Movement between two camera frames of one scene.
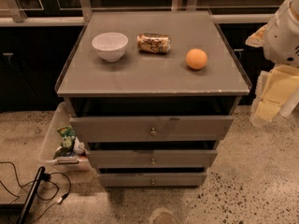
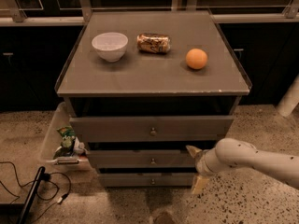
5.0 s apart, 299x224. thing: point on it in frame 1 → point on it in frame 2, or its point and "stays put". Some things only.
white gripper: x=281 y=39 → x=201 y=163
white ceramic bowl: x=110 y=46 stays put
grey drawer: x=151 y=158 stays put
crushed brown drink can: x=153 y=43 stays put
